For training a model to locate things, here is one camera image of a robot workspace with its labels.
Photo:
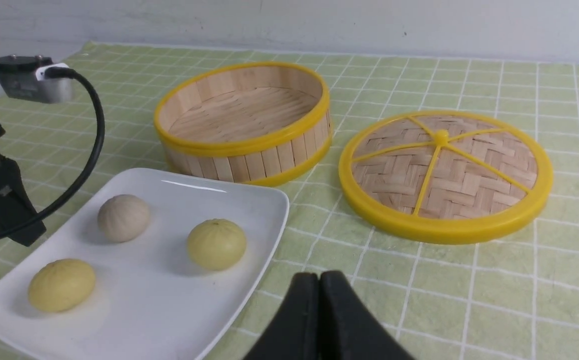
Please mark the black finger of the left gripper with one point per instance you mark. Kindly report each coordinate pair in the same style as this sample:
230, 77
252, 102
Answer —
15, 206

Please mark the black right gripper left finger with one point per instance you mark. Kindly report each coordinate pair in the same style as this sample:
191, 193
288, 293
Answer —
293, 333

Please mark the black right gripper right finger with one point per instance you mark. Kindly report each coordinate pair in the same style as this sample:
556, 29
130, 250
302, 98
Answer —
347, 329

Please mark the yellow steamed bun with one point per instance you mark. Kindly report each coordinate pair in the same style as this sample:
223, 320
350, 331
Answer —
216, 244
61, 285

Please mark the white steamed bun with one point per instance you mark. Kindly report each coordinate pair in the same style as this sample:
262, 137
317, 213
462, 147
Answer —
123, 217

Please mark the white square plate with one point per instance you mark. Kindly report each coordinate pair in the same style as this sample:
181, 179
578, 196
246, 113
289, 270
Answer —
151, 302

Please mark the bamboo steamer lid yellow rim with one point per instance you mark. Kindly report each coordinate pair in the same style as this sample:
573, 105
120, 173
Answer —
445, 177

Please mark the bamboo steamer basket yellow rim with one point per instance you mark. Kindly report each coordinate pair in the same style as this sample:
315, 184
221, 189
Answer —
264, 123

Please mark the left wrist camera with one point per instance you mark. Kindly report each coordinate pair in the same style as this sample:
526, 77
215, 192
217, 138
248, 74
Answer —
35, 78

